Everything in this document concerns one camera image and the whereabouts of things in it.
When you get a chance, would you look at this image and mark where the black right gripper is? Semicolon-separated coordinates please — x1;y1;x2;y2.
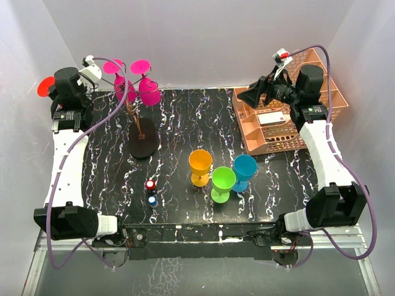
237;66;301;109

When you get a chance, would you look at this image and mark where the pink wine glass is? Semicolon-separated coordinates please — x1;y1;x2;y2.
130;59;161;107
103;59;136;103

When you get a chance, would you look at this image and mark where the red wine glass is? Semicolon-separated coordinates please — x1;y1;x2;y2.
36;76;55;97

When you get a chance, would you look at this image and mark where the blue wine glass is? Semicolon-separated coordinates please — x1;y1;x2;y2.
232;154;257;193

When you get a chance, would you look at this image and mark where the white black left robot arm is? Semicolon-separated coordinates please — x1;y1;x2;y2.
33;65;128;246

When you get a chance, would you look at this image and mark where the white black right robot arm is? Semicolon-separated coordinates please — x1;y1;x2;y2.
237;64;366;245

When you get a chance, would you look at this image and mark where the orange wine glass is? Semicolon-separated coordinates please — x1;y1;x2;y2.
188;149;212;187

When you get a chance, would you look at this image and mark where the green wine glass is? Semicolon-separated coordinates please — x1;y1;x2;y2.
210;166;236;204

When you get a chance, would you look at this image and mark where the white red box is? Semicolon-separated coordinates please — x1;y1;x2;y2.
257;111;290;126

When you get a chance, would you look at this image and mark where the peach plastic file organizer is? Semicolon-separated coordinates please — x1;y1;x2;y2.
232;49;329;155

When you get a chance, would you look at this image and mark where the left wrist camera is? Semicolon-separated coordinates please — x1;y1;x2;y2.
80;55;102;86

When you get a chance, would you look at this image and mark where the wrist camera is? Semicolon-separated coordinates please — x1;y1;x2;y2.
272;48;293;80
80;55;102;86

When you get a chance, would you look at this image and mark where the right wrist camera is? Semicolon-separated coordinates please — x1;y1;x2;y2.
272;48;293;80

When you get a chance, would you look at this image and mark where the copper wire wine glass rack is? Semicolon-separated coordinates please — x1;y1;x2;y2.
92;60;160;160

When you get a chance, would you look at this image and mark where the aluminium base frame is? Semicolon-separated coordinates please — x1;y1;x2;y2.
23;234;381;295

